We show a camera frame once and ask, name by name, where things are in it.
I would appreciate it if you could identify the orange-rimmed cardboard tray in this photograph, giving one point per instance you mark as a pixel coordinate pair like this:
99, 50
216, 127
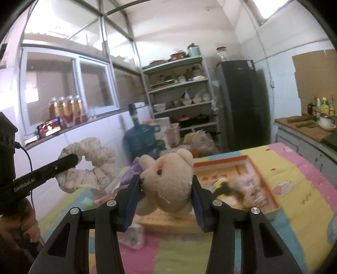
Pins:
218, 176

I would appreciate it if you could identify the pink plastic bin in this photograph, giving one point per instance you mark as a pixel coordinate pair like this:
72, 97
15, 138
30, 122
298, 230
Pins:
173, 135

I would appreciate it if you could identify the brown cardboard wall sheet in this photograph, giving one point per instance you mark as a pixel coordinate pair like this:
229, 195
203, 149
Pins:
315, 75

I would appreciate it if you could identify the white bowl on counter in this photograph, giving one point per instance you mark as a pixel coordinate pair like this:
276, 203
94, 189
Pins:
326, 123

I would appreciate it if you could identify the black refrigerator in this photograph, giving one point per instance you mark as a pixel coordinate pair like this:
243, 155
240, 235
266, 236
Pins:
245, 104

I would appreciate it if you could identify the green soft ball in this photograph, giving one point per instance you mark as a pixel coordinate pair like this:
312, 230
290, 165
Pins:
87, 204

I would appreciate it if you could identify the smartphone on window sill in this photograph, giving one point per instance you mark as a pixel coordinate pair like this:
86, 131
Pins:
49, 128

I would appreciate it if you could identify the orange drink bottles pack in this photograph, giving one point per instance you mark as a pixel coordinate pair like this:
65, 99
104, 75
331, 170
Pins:
69, 110

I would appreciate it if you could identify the person's left hand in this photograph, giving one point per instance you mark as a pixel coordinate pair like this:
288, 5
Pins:
20, 229

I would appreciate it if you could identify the teal canister on shelf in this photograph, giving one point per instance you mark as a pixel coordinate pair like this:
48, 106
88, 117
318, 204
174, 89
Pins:
193, 50

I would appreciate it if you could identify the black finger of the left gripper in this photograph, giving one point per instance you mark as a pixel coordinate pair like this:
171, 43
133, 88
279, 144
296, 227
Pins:
23, 185

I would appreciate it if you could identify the metal kitchen shelf rack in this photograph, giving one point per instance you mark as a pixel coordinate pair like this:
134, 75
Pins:
181, 90

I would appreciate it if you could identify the blue water jug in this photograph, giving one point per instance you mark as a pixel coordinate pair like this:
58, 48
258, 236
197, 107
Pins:
140, 139

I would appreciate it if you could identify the wooden kitchen counter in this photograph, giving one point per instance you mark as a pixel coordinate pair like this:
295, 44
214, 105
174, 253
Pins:
316, 133

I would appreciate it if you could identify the condiment bottles group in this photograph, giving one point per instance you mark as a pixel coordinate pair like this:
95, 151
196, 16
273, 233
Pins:
322, 106

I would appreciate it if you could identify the green patterned tissue pack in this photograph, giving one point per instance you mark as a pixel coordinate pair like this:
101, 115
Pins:
133, 238

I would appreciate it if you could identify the plastic bag of food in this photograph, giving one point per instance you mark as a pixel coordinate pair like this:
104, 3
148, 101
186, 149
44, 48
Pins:
201, 144

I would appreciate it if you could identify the pink plush pig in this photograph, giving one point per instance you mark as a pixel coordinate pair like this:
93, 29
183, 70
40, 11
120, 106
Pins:
249, 188

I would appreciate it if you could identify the sliding window frame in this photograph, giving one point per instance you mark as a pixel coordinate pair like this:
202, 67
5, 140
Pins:
49, 78

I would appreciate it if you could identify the white floral fabric scrunchie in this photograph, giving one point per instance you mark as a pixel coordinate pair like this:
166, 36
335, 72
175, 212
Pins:
95, 166

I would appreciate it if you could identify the cream plush teddy bear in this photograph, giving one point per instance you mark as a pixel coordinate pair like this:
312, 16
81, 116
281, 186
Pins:
166, 183

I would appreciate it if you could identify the colourful cartoon bed sheet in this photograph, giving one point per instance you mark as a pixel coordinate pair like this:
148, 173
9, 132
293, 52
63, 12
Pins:
301, 207

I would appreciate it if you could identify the glass jar on fridge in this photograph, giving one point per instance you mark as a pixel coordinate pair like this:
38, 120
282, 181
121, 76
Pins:
222, 53

